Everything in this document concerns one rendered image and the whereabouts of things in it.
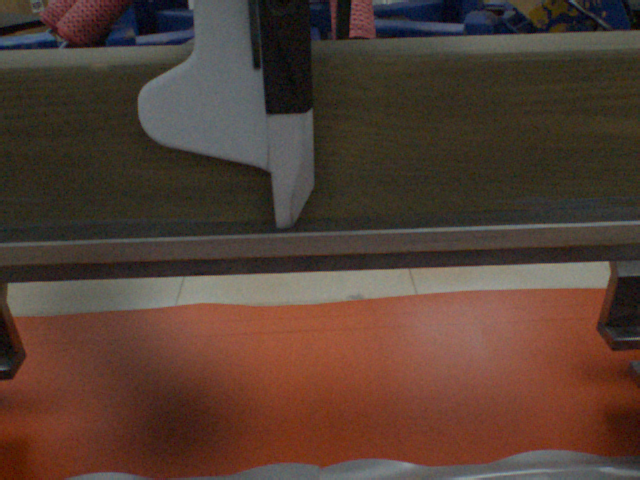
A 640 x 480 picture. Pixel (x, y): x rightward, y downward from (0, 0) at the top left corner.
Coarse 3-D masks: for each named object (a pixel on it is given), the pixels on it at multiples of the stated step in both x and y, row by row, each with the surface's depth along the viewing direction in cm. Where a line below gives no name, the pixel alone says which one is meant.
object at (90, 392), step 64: (64, 320) 38; (128, 320) 38; (192, 320) 38; (256, 320) 37; (0, 384) 33; (64, 384) 33; (128, 384) 33; (192, 384) 33; (256, 384) 32; (0, 448) 29; (64, 448) 29; (128, 448) 29; (192, 448) 29; (256, 448) 29
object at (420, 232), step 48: (0, 240) 22; (48, 240) 22; (96, 240) 22; (144, 240) 22; (192, 240) 22; (240, 240) 22; (288, 240) 22; (336, 240) 22; (384, 240) 23; (432, 240) 23; (480, 240) 23; (528, 240) 23; (576, 240) 23; (624, 240) 23
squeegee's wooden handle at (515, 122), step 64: (0, 64) 21; (64, 64) 20; (128, 64) 20; (256, 64) 20; (320, 64) 21; (384, 64) 21; (448, 64) 21; (512, 64) 21; (576, 64) 21; (0, 128) 21; (64, 128) 21; (128, 128) 21; (320, 128) 22; (384, 128) 22; (448, 128) 22; (512, 128) 22; (576, 128) 22; (0, 192) 22; (64, 192) 23; (128, 192) 23; (192, 192) 23; (256, 192) 23; (320, 192) 23; (384, 192) 23; (448, 192) 23; (512, 192) 23; (576, 192) 23
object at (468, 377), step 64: (320, 320) 37; (384, 320) 37; (448, 320) 37; (512, 320) 37; (576, 320) 36; (320, 384) 32; (384, 384) 32; (448, 384) 32; (512, 384) 32; (576, 384) 32; (320, 448) 28; (384, 448) 28; (448, 448) 28; (512, 448) 28; (576, 448) 28
